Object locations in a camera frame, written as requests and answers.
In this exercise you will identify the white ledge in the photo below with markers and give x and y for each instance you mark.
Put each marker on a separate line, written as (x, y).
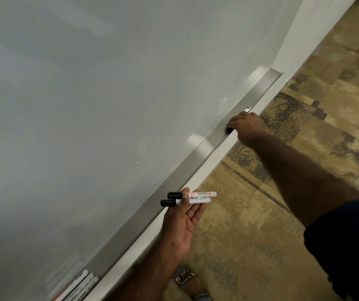
(311, 28)

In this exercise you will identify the white whiteboard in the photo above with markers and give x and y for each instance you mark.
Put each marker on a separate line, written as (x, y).
(104, 106)

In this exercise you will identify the grey whiteboard tray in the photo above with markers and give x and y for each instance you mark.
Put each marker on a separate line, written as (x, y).
(167, 191)

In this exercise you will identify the person's right foot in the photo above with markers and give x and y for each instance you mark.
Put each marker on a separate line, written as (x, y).
(192, 286)

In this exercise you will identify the person's left hand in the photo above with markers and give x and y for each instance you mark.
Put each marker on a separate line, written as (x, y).
(178, 228)

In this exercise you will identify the black-capped markers group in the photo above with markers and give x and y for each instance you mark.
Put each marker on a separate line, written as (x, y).
(168, 202)
(174, 195)
(229, 131)

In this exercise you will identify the person's right forearm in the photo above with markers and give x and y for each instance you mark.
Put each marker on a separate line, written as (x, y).
(298, 175)

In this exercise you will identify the black yellow-trim sandal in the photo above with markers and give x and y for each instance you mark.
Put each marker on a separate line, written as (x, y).
(185, 276)

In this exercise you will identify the person's left forearm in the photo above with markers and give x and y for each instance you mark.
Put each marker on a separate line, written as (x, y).
(145, 275)

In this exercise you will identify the person's right hand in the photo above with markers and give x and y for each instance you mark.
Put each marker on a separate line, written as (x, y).
(248, 128)

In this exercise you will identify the grey trousers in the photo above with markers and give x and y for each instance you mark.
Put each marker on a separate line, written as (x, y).
(204, 297)

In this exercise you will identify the dark blue shirt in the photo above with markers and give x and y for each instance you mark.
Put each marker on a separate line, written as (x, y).
(348, 247)

